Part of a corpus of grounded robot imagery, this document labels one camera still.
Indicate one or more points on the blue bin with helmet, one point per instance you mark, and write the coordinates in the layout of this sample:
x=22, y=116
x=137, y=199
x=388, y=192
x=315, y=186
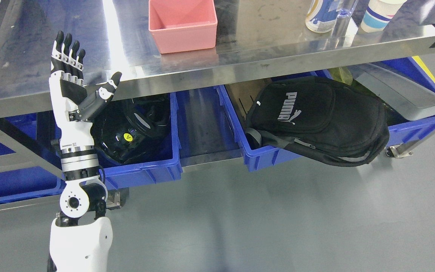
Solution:
x=165, y=166

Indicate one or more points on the white blue bottle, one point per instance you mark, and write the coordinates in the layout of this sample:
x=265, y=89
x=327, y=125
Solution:
x=322, y=15

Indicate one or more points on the black helmet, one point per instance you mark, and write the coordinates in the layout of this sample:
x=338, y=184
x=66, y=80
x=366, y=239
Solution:
x=132, y=131

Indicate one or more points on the white blue paper cup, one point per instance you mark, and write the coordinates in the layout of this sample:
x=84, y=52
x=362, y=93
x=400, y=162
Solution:
x=379, y=13

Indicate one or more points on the stainless steel table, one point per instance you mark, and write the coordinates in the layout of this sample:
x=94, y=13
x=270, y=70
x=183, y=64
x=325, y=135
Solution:
x=255, y=39

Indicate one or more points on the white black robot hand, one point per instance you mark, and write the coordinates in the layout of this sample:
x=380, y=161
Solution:
x=73, y=107

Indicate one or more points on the pink plastic storage box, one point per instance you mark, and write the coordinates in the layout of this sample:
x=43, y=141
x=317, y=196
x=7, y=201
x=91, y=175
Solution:
x=182, y=25

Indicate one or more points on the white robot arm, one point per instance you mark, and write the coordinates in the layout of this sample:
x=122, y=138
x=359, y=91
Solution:
x=81, y=235

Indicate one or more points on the black Puma backpack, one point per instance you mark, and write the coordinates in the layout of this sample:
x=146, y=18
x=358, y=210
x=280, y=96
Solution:
x=319, y=118

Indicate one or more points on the clear plastic bottle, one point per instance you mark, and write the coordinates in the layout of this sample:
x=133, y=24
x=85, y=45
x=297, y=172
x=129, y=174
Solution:
x=343, y=18

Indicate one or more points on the blue bin far left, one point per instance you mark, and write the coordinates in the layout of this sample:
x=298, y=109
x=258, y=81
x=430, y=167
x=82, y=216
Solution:
x=19, y=178

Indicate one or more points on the grey flat panel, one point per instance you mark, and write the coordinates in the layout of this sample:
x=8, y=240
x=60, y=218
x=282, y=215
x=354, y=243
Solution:
x=410, y=99

